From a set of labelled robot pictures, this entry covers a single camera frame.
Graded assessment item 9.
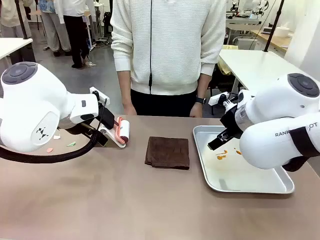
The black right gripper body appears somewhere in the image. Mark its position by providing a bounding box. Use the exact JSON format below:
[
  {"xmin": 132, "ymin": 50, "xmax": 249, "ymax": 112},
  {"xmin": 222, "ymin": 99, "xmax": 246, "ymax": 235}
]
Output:
[{"xmin": 219, "ymin": 105, "xmax": 245, "ymax": 140}]

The straight black stand pole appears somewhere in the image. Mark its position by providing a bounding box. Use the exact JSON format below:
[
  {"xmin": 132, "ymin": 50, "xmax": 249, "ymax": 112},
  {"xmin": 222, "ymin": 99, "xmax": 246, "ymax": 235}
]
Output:
[{"xmin": 14, "ymin": 0, "xmax": 29, "ymax": 40}]

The slanted black stand pole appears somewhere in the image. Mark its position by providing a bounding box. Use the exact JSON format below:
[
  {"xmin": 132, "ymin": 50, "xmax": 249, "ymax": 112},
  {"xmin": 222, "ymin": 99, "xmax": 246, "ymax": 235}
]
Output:
[{"xmin": 264, "ymin": 0, "xmax": 286, "ymax": 53}]

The black hanging microphone cable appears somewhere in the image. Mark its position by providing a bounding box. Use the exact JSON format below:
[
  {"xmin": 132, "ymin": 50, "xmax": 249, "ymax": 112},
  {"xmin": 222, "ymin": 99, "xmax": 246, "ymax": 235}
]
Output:
[{"xmin": 148, "ymin": 0, "xmax": 154, "ymax": 88}]

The person's right forearm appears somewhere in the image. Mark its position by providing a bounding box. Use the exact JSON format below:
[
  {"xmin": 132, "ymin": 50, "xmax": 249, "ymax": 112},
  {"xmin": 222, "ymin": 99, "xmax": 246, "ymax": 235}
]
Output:
[{"xmin": 116, "ymin": 69, "xmax": 133, "ymax": 106}]

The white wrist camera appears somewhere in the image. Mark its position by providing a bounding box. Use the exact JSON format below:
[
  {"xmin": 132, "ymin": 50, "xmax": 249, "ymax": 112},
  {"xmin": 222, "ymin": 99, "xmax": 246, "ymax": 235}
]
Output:
[
  {"xmin": 89, "ymin": 86, "xmax": 111, "ymax": 101},
  {"xmin": 207, "ymin": 91, "xmax": 230, "ymax": 106}
]

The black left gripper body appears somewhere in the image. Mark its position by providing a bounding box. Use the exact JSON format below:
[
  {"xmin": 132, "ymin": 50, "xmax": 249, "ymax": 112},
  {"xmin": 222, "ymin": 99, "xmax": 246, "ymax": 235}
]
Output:
[{"xmin": 98, "ymin": 105, "xmax": 117, "ymax": 129}]

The bystander in grey trousers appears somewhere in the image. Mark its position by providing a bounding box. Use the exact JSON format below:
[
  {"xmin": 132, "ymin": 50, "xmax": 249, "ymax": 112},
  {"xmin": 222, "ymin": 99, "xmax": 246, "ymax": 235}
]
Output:
[{"xmin": 38, "ymin": 0, "xmax": 73, "ymax": 57}]

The person's left hand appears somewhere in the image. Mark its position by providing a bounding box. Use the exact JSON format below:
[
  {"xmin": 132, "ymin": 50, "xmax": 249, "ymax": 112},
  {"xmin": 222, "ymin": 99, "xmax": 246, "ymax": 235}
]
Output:
[{"xmin": 189, "ymin": 101, "xmax": 203, "ymax": 119}]

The large white table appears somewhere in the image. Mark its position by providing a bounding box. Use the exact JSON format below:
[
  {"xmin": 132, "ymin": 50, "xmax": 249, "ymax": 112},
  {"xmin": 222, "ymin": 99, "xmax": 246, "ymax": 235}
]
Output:
[{"xmin": 218, "ymin": 48, "xmax": 309, "ymax": 94}]

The silver metal tray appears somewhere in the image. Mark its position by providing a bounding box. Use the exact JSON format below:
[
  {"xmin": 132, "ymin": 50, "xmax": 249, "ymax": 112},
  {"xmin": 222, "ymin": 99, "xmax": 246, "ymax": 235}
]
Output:
[{"xmin": 192, "ymin": 124, "xmax": 296, "ymax": 195}]

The pink handled lint roller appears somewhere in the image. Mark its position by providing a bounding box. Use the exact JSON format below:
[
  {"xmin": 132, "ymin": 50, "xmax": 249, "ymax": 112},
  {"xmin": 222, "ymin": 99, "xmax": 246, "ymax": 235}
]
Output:
[{"xmin": 113, "ymin": 116, "xmax": 131, "ymax": 146}]

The small white table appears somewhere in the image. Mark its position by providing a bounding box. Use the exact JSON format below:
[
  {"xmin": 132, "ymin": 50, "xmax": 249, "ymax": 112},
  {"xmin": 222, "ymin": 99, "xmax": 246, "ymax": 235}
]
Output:
[{"xmin": 0, "ymin": 37, "xmax": 34, "ymax": 66}]

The person's left forearm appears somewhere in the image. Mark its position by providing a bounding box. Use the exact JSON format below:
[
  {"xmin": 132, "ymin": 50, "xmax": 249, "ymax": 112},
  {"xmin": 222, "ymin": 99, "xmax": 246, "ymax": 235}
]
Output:
[{"xmin": 195, "ymin": 73, "xmax": 211, "ymax": 101}]

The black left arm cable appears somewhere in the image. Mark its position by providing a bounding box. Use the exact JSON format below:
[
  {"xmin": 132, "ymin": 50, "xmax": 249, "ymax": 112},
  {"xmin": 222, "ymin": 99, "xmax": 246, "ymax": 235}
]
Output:
[{"xmin": 0, "ymin": 97, "xmax": 109, "ymax": 164}]

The person in white sweater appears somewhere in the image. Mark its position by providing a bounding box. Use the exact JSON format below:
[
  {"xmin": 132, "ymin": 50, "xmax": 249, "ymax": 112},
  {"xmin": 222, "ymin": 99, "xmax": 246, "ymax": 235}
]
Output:
[{"xmin": 109, "ymin": 0, "xmax": 227, "ymax": 118}]

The brown cloth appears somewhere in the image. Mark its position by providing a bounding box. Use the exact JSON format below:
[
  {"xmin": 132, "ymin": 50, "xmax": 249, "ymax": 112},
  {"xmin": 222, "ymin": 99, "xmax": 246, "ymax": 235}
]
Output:
[{"xmin": 144, "ymin": 136, "xmax": 191, "ymax": 171}]

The person's right hand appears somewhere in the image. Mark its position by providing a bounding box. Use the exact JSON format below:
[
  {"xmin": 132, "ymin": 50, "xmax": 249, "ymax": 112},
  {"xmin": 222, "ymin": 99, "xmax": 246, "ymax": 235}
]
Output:
[{"xmin": 122, "ymin": 100, "xmax": 138, "ymax": 117}]

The wooden workbench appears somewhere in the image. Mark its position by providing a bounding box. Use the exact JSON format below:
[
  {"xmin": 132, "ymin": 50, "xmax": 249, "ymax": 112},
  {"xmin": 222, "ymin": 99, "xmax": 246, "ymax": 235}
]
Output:
[{"xmin": 250, "ymin": 29, "xmax": 292, "ymax": 54}]

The bystander in beige top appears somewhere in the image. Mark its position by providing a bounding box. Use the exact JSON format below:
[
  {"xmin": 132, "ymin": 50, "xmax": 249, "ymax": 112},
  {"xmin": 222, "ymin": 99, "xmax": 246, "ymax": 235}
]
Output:
[{"xmin": 0, "ymin": 0, "xmax": 35, "ymax": 39}]

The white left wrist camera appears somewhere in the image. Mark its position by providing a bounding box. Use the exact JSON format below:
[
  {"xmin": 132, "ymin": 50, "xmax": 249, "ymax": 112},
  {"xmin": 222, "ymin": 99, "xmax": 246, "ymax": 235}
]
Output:
[{"xmin": 89, "ymin": 86, "xmax": 111, "ymax": 101}]

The yellow cloth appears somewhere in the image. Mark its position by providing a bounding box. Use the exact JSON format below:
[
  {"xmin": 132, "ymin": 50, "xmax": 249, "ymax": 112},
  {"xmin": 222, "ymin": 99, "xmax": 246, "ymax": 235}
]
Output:
[{"xmin": 216, "ymin": 44, "xmax": 233, "ymax": 76}]

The bystander in black trousers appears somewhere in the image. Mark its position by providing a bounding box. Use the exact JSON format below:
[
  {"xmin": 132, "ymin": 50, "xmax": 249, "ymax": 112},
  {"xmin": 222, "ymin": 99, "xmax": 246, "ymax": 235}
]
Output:
[{"xmin": 54, "ymin": 0, "xmax": 97, "ymax": 69}]

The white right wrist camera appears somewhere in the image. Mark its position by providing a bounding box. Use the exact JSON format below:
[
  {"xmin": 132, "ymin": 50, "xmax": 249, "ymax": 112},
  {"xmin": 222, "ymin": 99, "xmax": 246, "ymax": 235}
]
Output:
[{"xmin": 207, "ymin": 91, "xmax": 230, "ymax": 106}]

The white paper towel roll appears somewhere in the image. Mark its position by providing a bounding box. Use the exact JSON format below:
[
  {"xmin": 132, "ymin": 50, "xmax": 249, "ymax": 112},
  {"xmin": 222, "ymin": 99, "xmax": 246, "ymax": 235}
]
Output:
[{"xmin": 97, "ymin": 126, "xmax": 127, "ymax": 149}]

